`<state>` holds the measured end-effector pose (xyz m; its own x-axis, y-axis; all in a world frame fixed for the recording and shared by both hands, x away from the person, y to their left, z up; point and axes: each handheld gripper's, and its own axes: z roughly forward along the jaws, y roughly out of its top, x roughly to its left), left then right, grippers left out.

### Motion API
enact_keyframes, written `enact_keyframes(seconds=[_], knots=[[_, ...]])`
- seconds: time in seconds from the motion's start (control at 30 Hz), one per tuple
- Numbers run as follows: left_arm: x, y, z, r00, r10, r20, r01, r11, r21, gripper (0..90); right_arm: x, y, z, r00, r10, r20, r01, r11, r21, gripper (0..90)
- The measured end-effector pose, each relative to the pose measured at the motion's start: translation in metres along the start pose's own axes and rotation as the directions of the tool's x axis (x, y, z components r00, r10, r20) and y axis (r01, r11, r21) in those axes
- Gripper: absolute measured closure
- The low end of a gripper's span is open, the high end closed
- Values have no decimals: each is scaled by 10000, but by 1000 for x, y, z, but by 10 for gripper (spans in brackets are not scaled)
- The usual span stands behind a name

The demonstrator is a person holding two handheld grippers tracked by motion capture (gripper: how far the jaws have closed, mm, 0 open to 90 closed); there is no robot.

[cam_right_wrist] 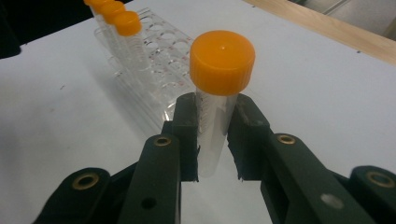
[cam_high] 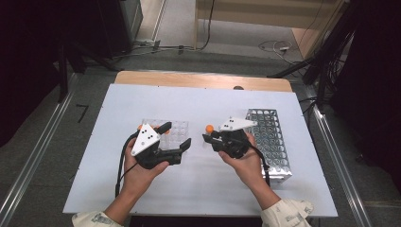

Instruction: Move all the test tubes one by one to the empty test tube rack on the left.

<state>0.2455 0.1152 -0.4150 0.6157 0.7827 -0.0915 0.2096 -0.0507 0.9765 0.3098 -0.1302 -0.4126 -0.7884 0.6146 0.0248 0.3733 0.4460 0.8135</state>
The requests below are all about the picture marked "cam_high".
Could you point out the clear plastic tube rack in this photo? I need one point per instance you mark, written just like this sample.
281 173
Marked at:
178 132

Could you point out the black tripod stand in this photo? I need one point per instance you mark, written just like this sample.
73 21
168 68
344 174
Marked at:
321 60

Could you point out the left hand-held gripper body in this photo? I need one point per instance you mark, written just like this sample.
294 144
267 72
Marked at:
148 154

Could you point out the aluminium rail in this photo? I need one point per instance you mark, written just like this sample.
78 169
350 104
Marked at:
340 164
38 148

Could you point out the person's left hand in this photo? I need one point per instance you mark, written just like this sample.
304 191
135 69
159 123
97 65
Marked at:
138 178

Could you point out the light wooden furniture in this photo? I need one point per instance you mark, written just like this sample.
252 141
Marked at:
268 12

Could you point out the dark cabinet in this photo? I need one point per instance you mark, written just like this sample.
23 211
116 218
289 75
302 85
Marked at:
119 25

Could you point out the black metal stand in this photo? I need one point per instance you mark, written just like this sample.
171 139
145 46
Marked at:
63 72

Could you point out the person's right hand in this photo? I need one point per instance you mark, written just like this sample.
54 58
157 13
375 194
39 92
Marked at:
249 170

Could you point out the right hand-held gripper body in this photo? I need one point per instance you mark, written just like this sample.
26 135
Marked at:
235 143

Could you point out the metal test tube rack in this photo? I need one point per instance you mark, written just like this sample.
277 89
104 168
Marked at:
274 138

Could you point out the wooden table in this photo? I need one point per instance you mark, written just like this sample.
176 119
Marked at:
201 80

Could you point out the white board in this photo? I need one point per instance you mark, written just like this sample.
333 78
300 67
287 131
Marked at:
208 104

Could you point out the black curtain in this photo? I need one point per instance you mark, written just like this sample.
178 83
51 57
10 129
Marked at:
28 63
375 94

